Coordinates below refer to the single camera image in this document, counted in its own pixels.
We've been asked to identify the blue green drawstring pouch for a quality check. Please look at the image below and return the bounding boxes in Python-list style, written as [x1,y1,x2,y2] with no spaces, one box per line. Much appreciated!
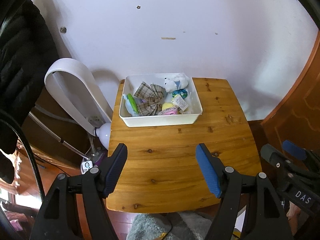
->
[171,89,188,99]

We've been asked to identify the white bear plush blue bow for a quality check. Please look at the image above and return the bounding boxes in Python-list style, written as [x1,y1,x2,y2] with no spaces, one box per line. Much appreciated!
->
[162,73,190,93]

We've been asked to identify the plaid fabric bow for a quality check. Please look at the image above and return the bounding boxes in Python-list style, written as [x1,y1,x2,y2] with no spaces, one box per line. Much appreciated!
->
[134,82,166,116]

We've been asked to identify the purple white bottle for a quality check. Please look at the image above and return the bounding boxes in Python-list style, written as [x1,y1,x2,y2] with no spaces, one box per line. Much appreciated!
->
[80,151,107,174]

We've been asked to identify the grey fluffy rug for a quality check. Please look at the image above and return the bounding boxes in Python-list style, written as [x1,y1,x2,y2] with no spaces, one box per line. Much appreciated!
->
[126,211,213,239]

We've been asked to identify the white round lamp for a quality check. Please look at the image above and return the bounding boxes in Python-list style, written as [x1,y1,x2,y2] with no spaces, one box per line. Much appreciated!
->
[95,122,111,150]

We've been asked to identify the wooden side table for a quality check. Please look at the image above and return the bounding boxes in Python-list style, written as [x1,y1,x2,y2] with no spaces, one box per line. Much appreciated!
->
[106,78,261,213]

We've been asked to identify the pink packaged item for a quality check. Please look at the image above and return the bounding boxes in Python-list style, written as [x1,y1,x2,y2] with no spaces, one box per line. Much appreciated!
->
[158,107,179,115]

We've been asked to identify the blue rainbow pony plush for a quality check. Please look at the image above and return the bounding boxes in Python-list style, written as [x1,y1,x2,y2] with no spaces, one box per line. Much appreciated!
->
[123,94,140,116]

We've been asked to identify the white bladeless fan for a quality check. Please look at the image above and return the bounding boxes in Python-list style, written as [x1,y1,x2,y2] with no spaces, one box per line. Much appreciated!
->
[44,58,113,137]

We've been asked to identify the yellow plush toy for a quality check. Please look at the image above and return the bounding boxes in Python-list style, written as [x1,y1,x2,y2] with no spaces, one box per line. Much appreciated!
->
[162,102,175,110]

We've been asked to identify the white plastic storage bin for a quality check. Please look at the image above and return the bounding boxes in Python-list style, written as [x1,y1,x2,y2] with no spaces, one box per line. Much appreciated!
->
[119,73,202,127]

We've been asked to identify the wooden bed frame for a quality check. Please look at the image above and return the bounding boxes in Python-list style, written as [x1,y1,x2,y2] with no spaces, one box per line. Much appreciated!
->
[247,29,320,160]

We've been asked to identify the black cable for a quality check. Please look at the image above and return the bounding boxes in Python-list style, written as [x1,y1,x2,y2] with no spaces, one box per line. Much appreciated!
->
[0,109,46,203]

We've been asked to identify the tape strip on wall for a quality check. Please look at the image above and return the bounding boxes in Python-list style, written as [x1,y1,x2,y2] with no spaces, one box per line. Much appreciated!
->
[161,37,176,40]

